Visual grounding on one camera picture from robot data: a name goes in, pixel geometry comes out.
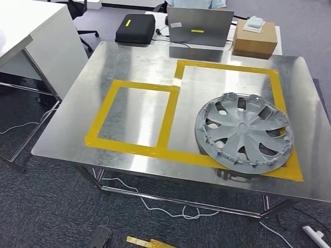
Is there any grey plastic wheel cover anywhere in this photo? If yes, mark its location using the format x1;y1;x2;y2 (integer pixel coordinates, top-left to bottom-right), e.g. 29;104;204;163
194;92;295;175

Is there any steel workbench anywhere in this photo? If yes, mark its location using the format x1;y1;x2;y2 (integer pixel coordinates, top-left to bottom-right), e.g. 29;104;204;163
31;41;331;220

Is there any black zip case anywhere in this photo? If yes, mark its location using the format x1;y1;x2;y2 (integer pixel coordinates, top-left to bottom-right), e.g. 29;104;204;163
115;13;156;45

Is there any silver laptop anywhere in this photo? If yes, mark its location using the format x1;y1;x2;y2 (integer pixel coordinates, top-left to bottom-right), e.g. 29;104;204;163
167;7;234;48

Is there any open yellow floor tape square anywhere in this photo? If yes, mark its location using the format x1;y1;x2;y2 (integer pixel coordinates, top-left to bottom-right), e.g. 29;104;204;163
126;235;176;248

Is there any black robot left foot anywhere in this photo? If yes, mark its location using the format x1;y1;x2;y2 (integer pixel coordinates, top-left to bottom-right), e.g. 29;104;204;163
88;225;113;248

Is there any brown cardboard box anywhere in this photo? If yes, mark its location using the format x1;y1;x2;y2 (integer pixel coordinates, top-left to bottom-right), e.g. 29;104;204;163
232;19;278;59

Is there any pale green packet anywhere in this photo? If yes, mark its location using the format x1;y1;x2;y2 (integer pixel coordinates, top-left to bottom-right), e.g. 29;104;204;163
243;15;264;33

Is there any steel table with white panel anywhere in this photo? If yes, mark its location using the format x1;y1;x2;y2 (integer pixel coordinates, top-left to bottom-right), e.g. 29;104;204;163
0;0;89;172

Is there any black office chair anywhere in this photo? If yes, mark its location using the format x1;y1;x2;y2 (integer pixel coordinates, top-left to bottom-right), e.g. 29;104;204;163
48;0;100;53

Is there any white power strip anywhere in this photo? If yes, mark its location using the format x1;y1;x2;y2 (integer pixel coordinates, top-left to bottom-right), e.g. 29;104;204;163
302;225;331;248

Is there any black laptop cable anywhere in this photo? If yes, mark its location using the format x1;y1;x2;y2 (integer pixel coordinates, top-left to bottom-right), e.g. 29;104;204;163
152;37;192;49

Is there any white floor cable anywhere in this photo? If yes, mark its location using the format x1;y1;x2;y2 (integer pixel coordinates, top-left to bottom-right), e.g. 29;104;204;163
91;167;294;248

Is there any thin white cable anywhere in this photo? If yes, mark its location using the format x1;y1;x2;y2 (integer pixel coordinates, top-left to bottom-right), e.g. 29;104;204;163
0;108;58;135

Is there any black floor cable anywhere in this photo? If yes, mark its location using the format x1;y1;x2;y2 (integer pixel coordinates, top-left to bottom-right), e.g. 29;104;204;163
275;205;331;234

